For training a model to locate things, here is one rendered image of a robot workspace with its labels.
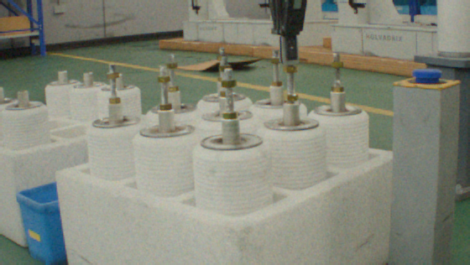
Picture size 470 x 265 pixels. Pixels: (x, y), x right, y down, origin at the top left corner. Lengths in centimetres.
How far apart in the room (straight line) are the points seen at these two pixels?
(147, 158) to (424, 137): 36
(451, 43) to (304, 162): 59
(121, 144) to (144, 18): 683
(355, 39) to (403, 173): 295
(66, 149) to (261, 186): 52
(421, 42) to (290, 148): 258
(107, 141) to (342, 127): 34
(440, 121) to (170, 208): 35
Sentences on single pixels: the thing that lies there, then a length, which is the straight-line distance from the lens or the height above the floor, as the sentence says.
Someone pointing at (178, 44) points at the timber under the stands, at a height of 5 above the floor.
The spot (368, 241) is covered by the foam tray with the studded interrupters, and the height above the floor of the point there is 7.
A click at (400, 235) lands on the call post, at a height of 11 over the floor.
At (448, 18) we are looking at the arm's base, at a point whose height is 38.
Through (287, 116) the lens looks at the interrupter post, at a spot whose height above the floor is 26.
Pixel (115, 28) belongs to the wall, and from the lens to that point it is 753.
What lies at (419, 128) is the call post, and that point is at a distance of 76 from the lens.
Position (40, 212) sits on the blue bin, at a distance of 100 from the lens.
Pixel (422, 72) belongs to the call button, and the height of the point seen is 33.
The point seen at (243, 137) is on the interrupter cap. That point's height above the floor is 25.
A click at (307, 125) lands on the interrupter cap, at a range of 81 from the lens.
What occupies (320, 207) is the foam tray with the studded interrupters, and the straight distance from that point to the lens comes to 77.
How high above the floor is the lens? 42
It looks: 12 degrees down
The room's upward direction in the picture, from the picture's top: 3 degrees counter-clockwise
